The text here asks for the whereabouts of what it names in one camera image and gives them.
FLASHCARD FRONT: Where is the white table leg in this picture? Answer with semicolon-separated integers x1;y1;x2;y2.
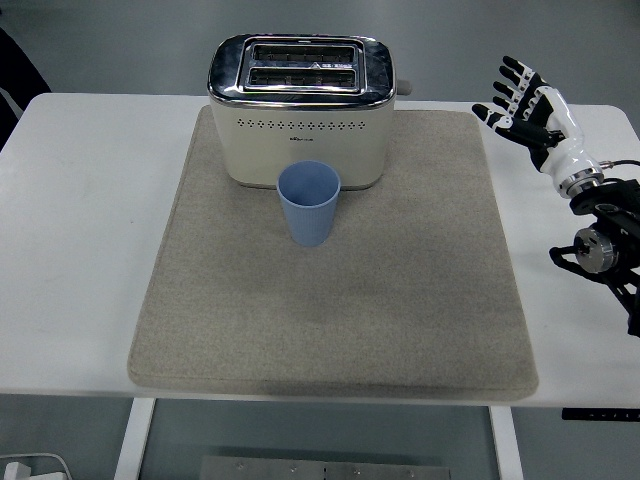
488;405;525;480
111;398;157;480

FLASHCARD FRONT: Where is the person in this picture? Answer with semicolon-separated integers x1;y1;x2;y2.
0;25;53;151

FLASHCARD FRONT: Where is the beige felt table mat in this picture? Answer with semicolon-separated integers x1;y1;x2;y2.
124;105;540;402

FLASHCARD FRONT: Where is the white power adapter with cable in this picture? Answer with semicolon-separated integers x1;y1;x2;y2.
0;452;74;480

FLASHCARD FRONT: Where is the grey metal plate with screws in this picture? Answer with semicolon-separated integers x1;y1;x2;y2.
198;455;453;480

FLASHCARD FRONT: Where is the blue ribbed plastic cup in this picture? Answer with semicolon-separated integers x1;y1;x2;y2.
276;159;342;248

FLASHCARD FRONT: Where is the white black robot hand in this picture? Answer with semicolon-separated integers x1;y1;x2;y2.
471;55;600;190

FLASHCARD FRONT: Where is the black table control panel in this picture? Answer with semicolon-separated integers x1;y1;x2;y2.
560;407;640;421

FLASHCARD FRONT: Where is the cream chrome two-slot toaster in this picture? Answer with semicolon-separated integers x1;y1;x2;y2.
205;33;415;191

